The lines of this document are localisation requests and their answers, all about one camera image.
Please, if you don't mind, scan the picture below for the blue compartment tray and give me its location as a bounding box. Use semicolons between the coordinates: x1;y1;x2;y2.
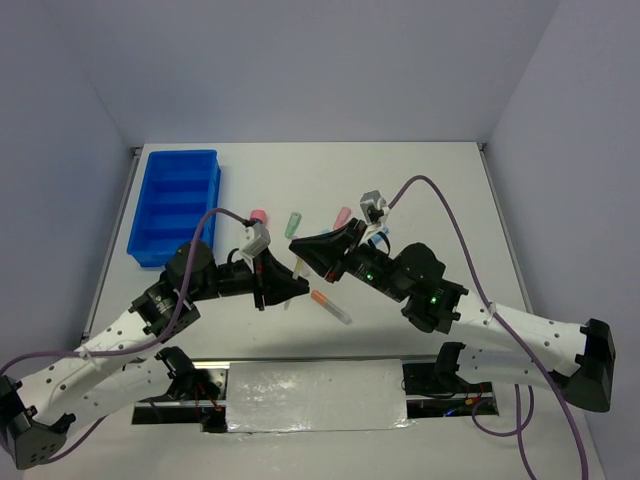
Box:
127;149;221;268

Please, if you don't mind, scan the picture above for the green translucent cap case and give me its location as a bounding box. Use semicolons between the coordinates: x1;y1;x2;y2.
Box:
284;211;302;239

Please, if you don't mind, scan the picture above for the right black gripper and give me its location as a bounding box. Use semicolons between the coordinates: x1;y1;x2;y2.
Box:
286;218;405;302

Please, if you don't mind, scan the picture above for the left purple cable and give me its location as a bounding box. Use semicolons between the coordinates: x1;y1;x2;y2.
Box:
0;208;254;464

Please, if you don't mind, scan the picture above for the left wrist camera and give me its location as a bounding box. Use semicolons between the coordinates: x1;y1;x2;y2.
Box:
238;222;271;263

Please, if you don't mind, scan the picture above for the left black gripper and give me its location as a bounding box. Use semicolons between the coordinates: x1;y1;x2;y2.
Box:
189;244;310;310

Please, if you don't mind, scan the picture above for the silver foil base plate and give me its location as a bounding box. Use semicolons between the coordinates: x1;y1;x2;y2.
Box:
131;359;499;434

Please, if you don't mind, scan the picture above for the pink capped glue bottle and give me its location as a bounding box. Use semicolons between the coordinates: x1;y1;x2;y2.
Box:
250;209;267;225

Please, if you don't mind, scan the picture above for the pink translucent cap case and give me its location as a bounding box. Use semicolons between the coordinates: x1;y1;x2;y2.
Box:
332;207;352;230

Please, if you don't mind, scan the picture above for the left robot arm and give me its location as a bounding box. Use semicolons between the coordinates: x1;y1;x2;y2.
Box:
1;241;310;471

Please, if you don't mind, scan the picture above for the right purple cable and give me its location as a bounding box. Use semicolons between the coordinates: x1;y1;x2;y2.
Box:
387;174;590;480

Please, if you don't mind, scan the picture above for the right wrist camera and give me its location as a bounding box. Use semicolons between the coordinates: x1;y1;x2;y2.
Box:
360;190;390;243

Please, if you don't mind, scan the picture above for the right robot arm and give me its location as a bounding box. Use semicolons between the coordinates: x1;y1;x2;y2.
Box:
289;220;616;413

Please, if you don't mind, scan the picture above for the blue translucent cap case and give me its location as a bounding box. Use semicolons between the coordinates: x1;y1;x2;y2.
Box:
371;226;390;246

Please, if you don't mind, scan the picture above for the purple cable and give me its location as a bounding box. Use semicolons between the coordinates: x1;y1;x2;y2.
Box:
0;208;254;464
387;174;590;480

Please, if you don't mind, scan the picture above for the thin yellow pen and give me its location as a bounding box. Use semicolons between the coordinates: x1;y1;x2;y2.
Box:
284;257;303;310

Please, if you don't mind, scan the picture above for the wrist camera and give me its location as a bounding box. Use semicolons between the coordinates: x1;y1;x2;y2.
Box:
238;222;271;263
360;190;390;243

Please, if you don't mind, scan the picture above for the orange highlighter pen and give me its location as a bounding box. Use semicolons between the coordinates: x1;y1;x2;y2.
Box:
311;290;352;325

